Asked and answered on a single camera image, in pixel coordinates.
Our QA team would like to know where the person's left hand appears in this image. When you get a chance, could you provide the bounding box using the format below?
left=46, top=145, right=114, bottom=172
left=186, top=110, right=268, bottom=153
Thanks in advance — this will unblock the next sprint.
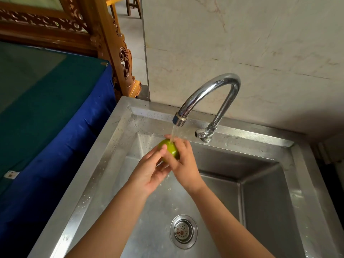
left=126, top=143, right=172, bottom=196

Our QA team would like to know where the person's right hand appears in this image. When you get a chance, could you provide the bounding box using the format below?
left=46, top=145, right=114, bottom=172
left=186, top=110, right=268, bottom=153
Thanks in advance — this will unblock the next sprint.
left=161, top=134, right=206, bottom=195

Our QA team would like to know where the green apple fruit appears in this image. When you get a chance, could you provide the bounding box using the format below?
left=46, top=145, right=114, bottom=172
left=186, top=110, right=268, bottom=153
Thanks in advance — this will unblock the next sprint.
left=158, top=139, right=180, bottom=162

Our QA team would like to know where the curved chrome faucet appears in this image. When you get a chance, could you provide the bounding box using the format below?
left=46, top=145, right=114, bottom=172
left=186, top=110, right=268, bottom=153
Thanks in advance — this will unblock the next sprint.
left=172, top=73, right=241, bottom=144

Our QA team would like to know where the person's left forearm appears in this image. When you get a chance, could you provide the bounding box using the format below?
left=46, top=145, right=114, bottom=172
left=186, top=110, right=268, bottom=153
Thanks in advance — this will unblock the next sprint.
left=64, top=181, right=151, bottom=258

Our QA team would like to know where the person's right forearm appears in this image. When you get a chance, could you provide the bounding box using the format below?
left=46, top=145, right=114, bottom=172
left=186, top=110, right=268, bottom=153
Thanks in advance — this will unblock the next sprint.
left=189, top=182, right=276, bottom=258

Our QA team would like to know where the round steel sink drain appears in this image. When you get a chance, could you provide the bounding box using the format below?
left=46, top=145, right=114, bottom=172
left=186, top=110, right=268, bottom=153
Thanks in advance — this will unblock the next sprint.
left=169, top=214, right=199, bottom=250

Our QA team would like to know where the stainless steel sink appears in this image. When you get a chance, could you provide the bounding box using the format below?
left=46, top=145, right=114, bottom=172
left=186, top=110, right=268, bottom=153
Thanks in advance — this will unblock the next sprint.
left=27, top=95, right=344, bottom=258

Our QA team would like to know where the green and blue tablecloth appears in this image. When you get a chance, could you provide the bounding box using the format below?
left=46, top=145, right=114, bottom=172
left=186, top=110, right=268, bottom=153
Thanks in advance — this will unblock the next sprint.
left=0, top=41, right=118, bottom=258

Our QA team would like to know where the carved wooden framed screen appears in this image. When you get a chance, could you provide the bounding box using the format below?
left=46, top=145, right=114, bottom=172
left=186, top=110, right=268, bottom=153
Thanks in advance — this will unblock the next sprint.
left=0, top=0, right=142, bottom=101

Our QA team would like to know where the dark wooden stool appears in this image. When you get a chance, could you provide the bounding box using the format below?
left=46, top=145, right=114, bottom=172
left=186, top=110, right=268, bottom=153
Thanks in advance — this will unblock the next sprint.
left=125, top=0, right=142, bottom=19

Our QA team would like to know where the yellow wooden bench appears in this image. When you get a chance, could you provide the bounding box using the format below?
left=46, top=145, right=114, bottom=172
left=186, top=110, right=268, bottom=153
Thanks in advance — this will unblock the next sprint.
left=105, top=0, right=127, bottom=20

